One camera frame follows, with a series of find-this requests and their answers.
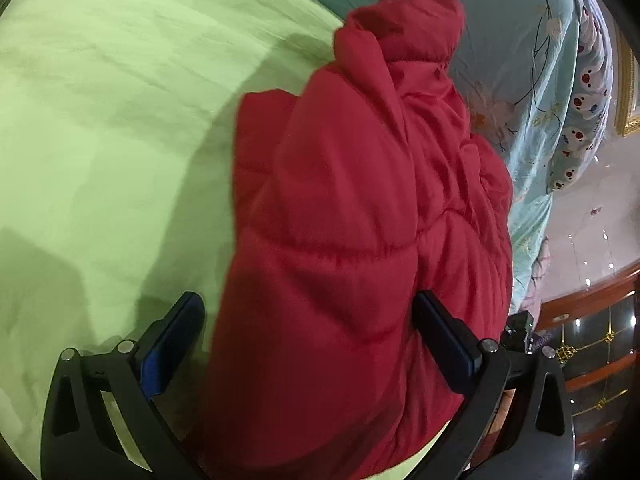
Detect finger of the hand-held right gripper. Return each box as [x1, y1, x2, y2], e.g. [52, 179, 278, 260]
[504, 311, 556, 358]

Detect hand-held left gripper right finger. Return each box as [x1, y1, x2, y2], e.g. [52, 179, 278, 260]
[410, 290, 576, 480]

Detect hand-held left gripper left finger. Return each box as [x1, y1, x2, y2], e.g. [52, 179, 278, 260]
[40, 291, 206, 480]

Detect red puffer jacket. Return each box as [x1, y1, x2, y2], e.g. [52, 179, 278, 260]
[182, 0, 516, 480]

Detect wooden cabinet with glass doors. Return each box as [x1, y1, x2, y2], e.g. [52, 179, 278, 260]
[535, 265, 640, 461]

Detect gold framed landscape painting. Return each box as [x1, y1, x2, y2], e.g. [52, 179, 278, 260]
[614, 25, 640, 137]

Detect cartoon print pillow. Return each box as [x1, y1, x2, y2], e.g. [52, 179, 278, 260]
[547, 0, 615, 193]

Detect light green bed sheet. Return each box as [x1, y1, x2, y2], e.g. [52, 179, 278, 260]
[0, 0, 456, 480]

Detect teal floral quilt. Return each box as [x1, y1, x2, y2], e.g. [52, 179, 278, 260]
[255, 0, 588, 321]

